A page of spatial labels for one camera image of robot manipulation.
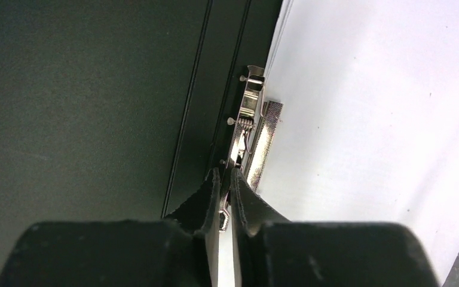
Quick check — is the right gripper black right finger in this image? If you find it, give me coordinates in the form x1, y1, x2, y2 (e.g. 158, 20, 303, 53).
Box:
229, 169, 438, 286

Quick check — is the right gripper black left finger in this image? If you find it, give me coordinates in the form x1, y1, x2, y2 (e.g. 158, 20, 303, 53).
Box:
0, 169, 221, 286

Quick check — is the black blue file folder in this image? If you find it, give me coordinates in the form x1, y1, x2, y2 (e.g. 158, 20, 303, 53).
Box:
0, 1, 282, 271

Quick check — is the white paper sheet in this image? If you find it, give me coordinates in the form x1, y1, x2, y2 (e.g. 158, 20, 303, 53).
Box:
218, 0, 459, 287

